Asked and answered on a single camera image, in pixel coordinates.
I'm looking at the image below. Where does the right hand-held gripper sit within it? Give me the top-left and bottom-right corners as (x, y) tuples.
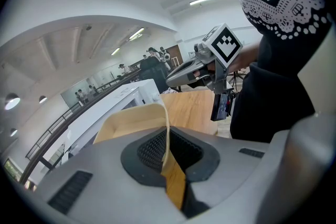
(165, 23), (244, 95)

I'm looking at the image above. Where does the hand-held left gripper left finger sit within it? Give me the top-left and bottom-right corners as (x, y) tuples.
(33, 125), (190, 224)

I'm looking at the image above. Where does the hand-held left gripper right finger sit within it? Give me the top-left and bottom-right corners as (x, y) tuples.
(170, 126), (274, 219)

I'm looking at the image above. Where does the white microwave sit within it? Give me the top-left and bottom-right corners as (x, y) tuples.
(60, 78), (161, 165)

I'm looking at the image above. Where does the beige bowl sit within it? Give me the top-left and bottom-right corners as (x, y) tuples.
(93, 103), (172, 166)

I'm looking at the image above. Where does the person's right forearm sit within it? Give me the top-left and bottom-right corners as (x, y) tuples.
(227, 43), (261, 74)

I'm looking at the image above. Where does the person's right hand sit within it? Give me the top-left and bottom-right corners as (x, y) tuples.
(194, 66), (217, 82)

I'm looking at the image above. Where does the pink patterned cloth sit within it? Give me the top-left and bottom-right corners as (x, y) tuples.
(160, 87), (182, 94)

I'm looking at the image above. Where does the black mesh office chair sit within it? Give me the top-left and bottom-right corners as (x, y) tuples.
(138, 58), (172, 94)

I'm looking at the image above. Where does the black electronics box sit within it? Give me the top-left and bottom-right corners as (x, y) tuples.
(211, 91), (235, 122)

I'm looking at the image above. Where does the window with greenery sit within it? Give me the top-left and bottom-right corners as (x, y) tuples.
(2, 157), (25, 183)

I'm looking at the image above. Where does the person's black printed shirt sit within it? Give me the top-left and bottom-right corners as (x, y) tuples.
(225, 0), (333, 144)

